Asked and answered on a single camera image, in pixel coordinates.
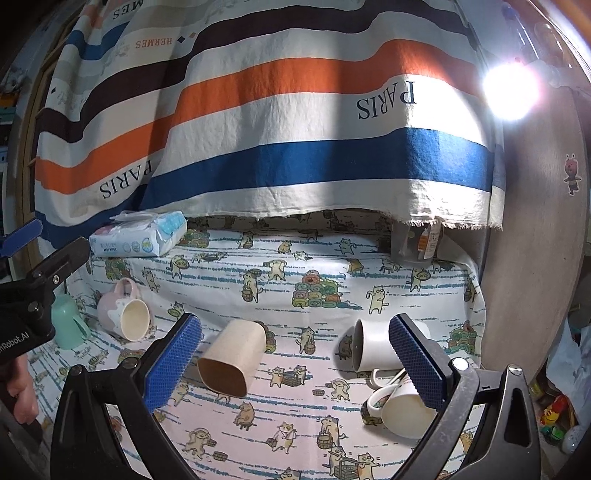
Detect beige square plastic cup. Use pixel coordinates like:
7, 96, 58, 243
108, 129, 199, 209
197, 320, 266, 398

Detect mint green plastic cup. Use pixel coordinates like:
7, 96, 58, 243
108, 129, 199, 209
51, 294, 90, 350

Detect person's left hand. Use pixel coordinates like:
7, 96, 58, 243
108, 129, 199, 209
7, 355, 39, 425

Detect white patterned mug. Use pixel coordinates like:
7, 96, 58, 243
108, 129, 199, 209
362, 369, 437, 440

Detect white mug dark interior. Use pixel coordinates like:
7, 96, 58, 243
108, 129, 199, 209
352, 319, 403, 373

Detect pink and white mug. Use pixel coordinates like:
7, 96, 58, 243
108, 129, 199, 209
97, 278, 150, 342

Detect cat print bed sheet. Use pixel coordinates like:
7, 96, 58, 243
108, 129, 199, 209
29, 214, 486, 479

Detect baby wipes pack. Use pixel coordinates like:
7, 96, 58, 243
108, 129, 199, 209
89, 211, 187, 258

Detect colourful toys on floor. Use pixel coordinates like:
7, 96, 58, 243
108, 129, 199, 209
530, 378, 587, 455

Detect striped Paris blanket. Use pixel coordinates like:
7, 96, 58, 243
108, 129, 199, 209
33, 1, 505, 248

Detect bright lamp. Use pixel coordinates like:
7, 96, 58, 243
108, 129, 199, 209
482, 61, 540, 122

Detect cartoon wall sticker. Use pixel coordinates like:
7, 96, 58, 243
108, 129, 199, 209
564, 154, 582, 196

